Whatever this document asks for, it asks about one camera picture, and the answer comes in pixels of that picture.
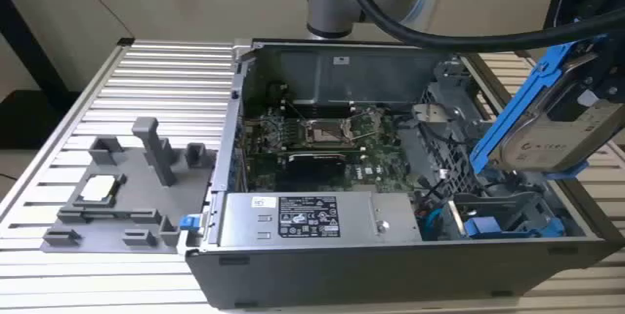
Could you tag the black open PC case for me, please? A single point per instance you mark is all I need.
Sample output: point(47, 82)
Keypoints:
point(342, 277)

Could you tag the black graphics card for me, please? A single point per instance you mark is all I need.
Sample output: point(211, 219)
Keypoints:
point(313, 169)

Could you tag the hard disk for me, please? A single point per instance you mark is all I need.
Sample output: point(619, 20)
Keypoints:
point(537, 138)

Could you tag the silver CPU chip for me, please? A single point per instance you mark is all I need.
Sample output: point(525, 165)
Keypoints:
point(98, 186)

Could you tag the green motherboard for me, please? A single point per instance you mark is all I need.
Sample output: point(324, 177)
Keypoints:
point(386, 178)

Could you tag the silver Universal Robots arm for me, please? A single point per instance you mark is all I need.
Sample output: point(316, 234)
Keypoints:
point(337, 10)

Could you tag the CPU socket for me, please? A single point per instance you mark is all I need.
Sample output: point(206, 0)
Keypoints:
point(325, 132)

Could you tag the blue case latch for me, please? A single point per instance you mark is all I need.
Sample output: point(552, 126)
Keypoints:
point(189, 222)

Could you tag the grey parts rack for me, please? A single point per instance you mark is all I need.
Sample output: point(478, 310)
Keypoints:
point(131, 197)

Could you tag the blue disk carrier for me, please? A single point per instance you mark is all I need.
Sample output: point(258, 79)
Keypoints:
point(482, 228)

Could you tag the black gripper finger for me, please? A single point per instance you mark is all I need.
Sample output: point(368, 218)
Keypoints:
point(611, 80)

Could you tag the black furniture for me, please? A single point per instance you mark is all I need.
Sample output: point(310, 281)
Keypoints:
point(30, 116)

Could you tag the perforated metal drive cage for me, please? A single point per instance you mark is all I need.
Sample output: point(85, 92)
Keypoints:
point(454, 167)

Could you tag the silver hinge bracket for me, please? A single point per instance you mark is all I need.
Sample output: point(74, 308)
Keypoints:
point(429, 113)

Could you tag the black table corner cap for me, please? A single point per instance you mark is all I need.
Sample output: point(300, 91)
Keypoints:
point(126, 40)

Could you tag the silver power supply unit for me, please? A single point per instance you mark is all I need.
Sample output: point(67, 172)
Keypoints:
point(245, 226)

